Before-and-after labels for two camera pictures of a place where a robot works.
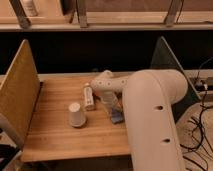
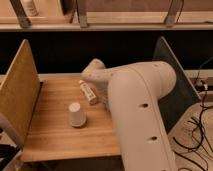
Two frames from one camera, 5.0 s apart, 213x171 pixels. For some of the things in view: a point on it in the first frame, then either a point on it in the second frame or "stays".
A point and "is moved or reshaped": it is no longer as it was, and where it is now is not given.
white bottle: [89, 99] is moved or reshaped
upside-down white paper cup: [77, 116] stays
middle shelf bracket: [82, 13] stays
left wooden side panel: [19, 91] stays
